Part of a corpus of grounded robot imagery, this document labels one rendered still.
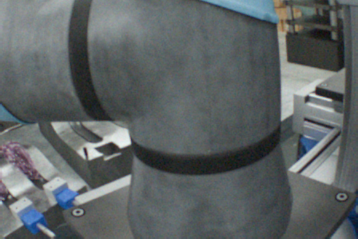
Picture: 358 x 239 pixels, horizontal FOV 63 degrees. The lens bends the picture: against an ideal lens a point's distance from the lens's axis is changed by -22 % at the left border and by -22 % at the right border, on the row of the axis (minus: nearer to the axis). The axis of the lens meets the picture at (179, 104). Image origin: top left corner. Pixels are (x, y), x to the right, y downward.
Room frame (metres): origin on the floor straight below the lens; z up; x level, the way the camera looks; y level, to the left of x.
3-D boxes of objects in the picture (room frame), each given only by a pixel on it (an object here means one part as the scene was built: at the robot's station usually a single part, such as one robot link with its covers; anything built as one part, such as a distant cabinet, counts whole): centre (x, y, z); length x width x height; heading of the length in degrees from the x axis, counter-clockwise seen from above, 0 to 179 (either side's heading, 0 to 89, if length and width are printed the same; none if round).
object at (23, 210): (0.47, 0.31, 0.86); 0.13 x 0.05 x 0.05; 53
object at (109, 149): (0.73, 0.17, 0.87); 0.05 x 0.05 x 0.04; 36
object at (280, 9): (7.14, -2.48, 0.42); 0.86 x 0.33 x 0.83; 41
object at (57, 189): (0.55, 0.24, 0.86); 0.13 x 0.05 x 0.05; 53
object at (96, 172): (0.95, 0.26, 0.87); 0.50 x 0.26 x 0.14; 36
